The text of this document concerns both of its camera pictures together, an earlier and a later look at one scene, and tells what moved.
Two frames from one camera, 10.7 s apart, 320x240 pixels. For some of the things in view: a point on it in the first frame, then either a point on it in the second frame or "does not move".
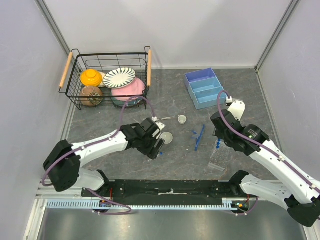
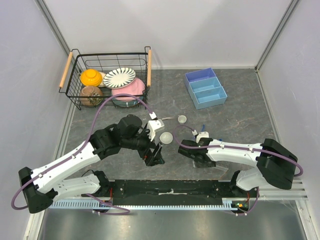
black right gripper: (216, 133) → (207, 164)
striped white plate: (119, 77) does not move
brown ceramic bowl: (91, 91) does not move
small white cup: (182, 119) does not move
